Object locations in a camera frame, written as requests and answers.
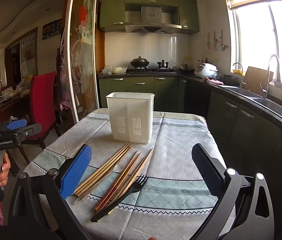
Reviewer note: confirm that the steel range hood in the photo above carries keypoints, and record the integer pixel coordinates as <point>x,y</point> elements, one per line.
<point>152,15</point>

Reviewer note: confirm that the gas stove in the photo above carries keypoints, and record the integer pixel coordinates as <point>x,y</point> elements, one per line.
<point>153,71</point>

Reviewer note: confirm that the hanging kitchen utensils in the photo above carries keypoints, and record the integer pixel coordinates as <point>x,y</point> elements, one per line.
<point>214,41</point>

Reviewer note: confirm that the pile of wooden chopsticks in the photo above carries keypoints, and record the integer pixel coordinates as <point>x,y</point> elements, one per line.
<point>101,171</point>

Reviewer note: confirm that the kitchen window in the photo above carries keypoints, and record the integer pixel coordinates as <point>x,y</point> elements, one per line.
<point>256,42</point>

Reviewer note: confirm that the black plastic fork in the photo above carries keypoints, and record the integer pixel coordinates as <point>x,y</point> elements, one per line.
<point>121,200</point>

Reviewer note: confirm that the white plastic utensil holder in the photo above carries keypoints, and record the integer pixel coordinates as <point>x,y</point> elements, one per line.
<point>131,110</point>

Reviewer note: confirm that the white rice cooker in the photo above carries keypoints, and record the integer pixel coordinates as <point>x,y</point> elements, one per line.
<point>204,70</point>

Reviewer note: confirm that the black wok with lid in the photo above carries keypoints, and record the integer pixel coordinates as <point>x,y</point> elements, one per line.
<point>139,62</point>

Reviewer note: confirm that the pink cloth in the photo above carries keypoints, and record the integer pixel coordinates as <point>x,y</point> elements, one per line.
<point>212,81</point>

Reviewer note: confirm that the tall chrome faucet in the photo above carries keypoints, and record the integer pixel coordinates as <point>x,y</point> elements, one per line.
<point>268,75</point>

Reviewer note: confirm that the cluttered wooden dining table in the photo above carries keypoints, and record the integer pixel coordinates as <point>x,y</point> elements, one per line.
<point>6,105</point>

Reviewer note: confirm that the wall poster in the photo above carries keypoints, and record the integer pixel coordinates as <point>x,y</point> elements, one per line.
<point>28,55</point>

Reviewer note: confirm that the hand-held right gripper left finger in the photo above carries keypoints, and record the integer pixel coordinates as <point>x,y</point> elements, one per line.
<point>77,172</point>

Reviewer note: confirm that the yellow basket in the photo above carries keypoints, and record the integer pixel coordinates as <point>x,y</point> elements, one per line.
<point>239,72</point>

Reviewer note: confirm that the chair with red cover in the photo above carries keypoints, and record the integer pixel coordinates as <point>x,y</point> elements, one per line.
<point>42,105</point>

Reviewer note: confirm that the wooden cutting board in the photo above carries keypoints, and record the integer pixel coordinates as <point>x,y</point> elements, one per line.
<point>254,78</point>

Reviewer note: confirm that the clear plastic spoon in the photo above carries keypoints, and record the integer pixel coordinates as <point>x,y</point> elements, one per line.
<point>79,200</point>

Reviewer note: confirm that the checkered apron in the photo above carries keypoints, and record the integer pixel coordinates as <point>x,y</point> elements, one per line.
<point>64,80</point>

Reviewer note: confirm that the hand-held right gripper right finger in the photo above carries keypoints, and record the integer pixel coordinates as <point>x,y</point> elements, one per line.
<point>207,170</point>

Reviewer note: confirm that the flower-print sliding glass door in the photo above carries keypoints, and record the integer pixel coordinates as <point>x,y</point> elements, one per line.
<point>86,55</point>

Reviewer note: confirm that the small chrome faucet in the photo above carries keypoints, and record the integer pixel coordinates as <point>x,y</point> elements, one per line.
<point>241,77</point>

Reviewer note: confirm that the condiment bottles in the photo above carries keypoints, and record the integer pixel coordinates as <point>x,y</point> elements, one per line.
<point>202,61</point>

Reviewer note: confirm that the dark kitchen countertop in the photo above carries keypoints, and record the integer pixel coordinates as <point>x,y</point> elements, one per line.
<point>268,116</point>

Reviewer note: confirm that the black frying pan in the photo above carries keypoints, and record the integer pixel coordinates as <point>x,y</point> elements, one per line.
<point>186,70</point>

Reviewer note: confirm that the white plastic bags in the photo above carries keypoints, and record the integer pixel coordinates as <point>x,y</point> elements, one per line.
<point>116,70</point>

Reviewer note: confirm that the green wall cabinets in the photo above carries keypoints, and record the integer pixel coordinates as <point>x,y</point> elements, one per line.
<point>111,10</point>

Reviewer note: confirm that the patterned grey-green tablecloth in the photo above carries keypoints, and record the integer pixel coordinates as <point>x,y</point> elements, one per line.
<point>176,142</point>

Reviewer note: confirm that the green base cabinets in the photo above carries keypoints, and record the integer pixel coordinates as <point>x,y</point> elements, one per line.
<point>166,90</point>

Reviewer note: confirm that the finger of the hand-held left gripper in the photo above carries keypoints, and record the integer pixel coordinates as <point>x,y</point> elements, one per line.
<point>31,131</point>
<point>17,124</point>

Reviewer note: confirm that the steel double sink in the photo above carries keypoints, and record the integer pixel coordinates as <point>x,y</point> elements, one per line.
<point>273,106</point>

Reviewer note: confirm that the black cooking pot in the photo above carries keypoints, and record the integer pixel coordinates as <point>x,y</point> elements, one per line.
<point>228,79</point>

